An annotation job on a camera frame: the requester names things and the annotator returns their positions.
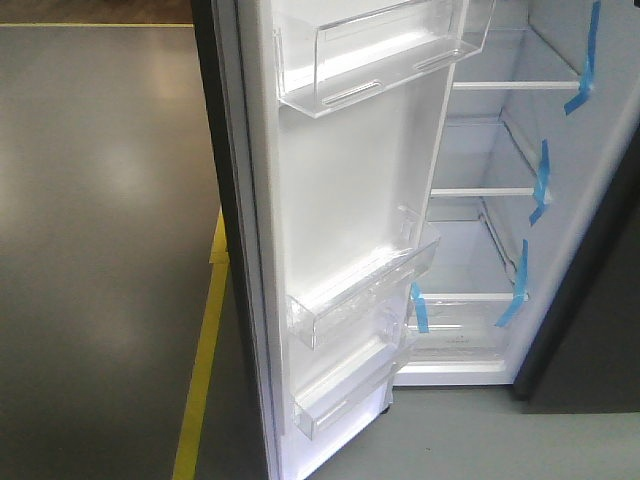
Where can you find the clear lower door bin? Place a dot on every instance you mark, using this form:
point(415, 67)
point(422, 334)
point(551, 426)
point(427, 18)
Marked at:
point(360, 368)

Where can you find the dark grey refrigerator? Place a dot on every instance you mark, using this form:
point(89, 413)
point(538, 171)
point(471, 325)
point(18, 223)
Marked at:
point(576, 347)

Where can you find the clear door bin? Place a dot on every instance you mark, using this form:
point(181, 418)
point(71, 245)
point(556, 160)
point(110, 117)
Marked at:
point(348, 290)
point(332, 54)
point(360, 368)

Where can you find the clear middle door bin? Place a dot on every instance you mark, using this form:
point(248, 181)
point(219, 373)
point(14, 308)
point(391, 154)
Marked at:
point(348, 290)

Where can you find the blue tape strip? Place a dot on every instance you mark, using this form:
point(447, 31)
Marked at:
point(586, 83)
point(542, 183)
point(519, 291)
point(420, 307)

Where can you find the clear upper door bin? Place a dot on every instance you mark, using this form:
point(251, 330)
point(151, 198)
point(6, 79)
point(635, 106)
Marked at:
point(332, 54)

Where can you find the refrigerator door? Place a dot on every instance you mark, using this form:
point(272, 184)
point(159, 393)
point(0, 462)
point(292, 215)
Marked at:
point(298, 192)

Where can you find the clear crisper drawer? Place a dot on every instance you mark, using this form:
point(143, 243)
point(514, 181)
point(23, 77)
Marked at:
point(462, 331)

